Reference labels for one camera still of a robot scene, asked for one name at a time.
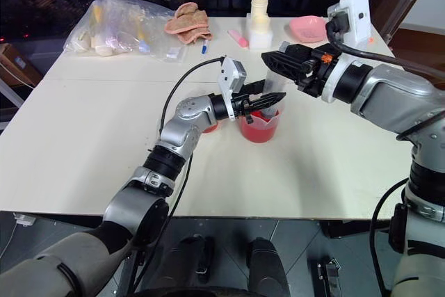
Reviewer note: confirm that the clear plastic bag of items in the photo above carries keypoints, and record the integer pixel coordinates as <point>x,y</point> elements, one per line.
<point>114,29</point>

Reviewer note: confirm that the cream plastic bottle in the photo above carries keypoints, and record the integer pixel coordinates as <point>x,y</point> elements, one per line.
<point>260,15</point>
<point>260,38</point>

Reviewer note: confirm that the small clear cup red liquid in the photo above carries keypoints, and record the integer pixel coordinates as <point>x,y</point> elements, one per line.
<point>210,129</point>

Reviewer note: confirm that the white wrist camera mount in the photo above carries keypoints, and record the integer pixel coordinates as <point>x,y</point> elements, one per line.
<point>356,18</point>
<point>232,74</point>

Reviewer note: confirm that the white power adapter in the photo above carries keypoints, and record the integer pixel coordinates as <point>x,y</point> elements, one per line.
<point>24,220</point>

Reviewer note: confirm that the pink plastic stick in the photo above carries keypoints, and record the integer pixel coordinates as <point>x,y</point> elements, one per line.
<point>238,39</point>

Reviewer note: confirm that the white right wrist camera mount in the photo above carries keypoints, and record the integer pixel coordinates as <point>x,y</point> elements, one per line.
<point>356,18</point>

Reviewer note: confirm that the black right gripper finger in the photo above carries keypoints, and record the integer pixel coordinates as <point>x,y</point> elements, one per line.
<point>288,64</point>
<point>307,49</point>

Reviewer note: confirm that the black metal bracket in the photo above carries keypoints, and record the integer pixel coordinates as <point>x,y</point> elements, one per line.
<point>329,274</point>

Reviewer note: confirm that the pink plastic bowl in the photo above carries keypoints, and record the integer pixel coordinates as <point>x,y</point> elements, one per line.
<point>307,29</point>

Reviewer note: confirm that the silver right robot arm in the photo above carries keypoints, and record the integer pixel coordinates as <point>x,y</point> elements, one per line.
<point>386,92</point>

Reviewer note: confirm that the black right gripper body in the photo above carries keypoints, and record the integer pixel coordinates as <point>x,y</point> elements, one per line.
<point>320,74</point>

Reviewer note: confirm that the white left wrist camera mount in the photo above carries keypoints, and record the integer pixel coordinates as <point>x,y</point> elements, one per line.
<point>232,74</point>

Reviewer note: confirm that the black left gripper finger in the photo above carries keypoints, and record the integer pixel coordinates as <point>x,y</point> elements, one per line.
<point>267,99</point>
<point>255,86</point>

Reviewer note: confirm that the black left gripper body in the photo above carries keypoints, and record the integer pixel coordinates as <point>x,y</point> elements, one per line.
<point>242,108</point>

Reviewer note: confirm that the large clear cup red liquid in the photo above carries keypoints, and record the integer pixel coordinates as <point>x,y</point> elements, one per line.
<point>259,133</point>

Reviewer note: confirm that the brown cardboard box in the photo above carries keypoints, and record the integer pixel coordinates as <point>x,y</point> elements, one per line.
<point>15,64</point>

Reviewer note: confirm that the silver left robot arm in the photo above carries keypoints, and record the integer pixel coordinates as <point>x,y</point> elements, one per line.
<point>180,133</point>

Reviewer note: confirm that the orange pink towel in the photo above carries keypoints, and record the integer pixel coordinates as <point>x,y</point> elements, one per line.
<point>189,24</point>

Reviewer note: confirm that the dark rounded shape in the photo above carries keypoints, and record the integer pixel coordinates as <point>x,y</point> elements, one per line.
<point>266,265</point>

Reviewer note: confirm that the blue white pen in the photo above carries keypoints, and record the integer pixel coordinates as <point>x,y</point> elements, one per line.
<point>204,46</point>

